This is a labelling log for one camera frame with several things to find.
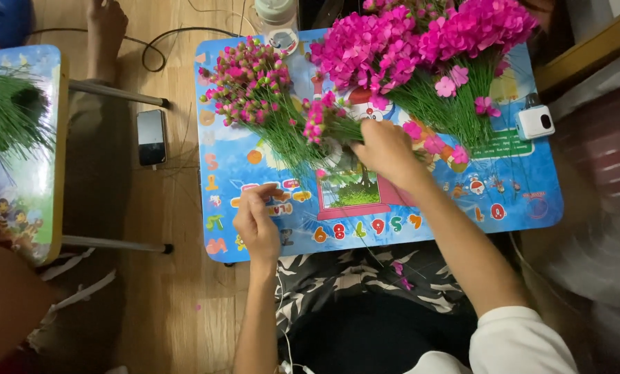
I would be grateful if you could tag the white sleeve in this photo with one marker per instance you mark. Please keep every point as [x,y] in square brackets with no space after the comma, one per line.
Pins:
[518,343]

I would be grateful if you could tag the person's left fingers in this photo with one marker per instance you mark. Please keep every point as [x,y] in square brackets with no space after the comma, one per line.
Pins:
[260,191]

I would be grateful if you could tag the person's left hand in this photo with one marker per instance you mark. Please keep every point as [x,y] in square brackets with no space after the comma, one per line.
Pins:
[258,228]

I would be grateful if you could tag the small pink bud stem bunch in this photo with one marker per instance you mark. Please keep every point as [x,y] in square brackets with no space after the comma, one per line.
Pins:
[318,117]

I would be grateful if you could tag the clear plastic bottle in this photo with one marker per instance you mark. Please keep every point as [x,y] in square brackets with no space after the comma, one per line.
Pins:
[275,14]

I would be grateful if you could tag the person's right fingers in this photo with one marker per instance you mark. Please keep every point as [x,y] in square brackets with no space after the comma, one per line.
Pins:
[368,145]

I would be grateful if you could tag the blue cartoon print small table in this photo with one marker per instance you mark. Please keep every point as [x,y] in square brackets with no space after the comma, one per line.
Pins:
[445,197]

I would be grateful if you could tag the black white patterned trousers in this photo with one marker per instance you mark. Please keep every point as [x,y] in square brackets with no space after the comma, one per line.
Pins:
[351,280]

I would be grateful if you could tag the yellow edged cartoon small table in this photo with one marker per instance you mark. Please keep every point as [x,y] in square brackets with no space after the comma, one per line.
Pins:
[19,171]

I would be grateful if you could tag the wooden frame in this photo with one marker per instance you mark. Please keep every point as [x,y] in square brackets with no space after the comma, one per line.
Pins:
[585,52]

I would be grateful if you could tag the black smartphone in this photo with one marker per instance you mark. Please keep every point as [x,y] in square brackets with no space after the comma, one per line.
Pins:
[151,137]

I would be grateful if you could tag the pile of pink bud stems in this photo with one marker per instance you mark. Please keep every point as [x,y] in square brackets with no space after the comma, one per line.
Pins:
[250,83]

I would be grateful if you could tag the person's right hand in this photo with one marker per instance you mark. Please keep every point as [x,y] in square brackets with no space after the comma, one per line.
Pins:
[393,153]

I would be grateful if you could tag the pink petal piece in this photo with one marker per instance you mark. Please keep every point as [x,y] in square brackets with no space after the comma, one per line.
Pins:
[397,267]
[406,283]

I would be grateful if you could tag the pile of pink blossom stems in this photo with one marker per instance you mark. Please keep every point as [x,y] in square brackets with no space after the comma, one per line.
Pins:
[393,46]

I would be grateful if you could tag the white paper scraps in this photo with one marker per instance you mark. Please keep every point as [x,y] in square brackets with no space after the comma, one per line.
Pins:
[73,283]

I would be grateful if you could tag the white small camera device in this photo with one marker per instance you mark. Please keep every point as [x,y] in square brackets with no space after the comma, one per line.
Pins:
[534,123]

